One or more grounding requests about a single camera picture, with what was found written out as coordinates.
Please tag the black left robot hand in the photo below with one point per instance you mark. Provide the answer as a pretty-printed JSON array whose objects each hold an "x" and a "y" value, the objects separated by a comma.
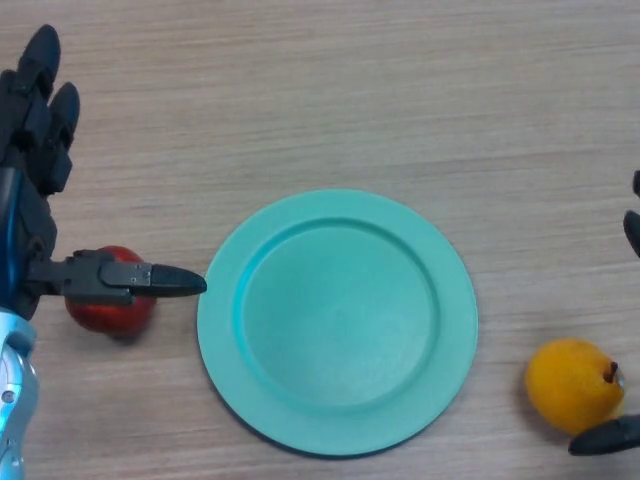
[{"x": 25, "y": 220}]

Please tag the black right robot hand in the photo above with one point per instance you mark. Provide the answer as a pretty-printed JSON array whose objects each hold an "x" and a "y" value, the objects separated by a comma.
[{"x": 605, "y": 437}]

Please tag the yellow pear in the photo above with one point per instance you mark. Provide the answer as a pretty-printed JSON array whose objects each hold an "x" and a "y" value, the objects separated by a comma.
[{"x": 570, "y": 385}]

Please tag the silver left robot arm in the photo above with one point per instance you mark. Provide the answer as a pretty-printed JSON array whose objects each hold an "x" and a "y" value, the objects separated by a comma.
[{"x": 15, "y": 395}]

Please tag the green round plate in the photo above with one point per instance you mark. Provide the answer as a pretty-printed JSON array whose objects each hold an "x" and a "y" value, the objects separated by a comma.
[{"x": 340, "y": 320}]

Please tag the red apple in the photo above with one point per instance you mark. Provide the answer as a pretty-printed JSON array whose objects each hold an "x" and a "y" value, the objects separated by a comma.
[{"x": 110, "y": 317}]

